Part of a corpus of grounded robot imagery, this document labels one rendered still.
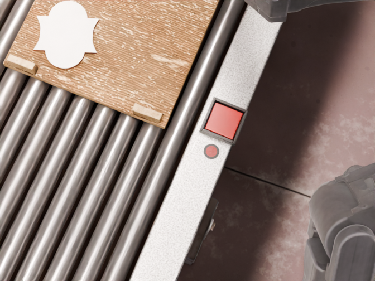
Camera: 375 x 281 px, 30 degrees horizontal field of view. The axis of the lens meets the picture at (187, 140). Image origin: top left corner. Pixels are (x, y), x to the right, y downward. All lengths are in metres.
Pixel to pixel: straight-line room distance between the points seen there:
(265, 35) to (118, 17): 0.31
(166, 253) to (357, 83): 1.33
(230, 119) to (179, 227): 0.24
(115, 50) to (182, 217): 0.36
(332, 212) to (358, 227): 0.03
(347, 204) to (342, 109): 1.77
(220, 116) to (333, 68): 1.15
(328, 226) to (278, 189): 1.66
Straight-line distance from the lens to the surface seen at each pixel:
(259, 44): 1.48
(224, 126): 1.39
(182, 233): 1.36
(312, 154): 2.39
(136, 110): 1.36
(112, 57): 1.43
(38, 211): 1.38
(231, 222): 2.30
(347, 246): 0.67
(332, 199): 0.71
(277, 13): 0.90
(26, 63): 1.42
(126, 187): 1.37
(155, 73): 1.41
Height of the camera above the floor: 2.26
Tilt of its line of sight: 75 degrees down
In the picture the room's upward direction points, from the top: 10 degrees clockwise
